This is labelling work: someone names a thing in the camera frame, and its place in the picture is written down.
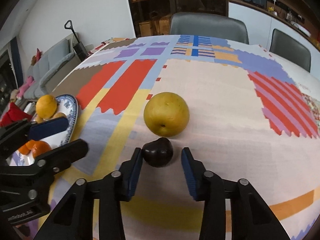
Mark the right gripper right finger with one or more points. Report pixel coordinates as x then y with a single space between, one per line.
206 186

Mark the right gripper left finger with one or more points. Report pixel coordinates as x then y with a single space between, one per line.
116 187

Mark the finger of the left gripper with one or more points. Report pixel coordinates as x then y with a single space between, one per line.
17 134
59 159

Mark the large yellow orange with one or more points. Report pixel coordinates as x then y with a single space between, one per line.
46 106

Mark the yellow-green pear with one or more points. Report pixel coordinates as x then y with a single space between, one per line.
166 114

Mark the lone orange tangerine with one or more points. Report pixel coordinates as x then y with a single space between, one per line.
39 148

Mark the orange tangerine middle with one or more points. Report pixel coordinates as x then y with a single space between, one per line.
27 147

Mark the red cloth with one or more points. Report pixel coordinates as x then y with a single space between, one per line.
13 115

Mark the brown kiwi near centre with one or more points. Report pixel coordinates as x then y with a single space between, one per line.
58 115

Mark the pink plush toy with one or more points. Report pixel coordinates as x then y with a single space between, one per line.
29 81

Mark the blue white porcelain plate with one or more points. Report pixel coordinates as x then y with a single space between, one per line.
66 104

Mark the colourful patchwork tablecloth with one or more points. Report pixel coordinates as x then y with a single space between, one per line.
248 119

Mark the grey sofa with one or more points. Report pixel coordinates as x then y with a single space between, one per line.
54 65

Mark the black upright vacuum cleaner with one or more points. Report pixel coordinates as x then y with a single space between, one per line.
78 47

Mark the floral patterned placemat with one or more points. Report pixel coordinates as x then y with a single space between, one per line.
314 106

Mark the grey chair right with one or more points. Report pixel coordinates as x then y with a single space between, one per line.
287 47

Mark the grey chair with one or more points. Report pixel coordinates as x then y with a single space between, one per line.
210 25
287 47

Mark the grey chair left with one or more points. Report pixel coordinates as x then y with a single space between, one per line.
210 25

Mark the dark wooden glass cabinet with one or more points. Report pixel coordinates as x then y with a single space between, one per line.
153 17

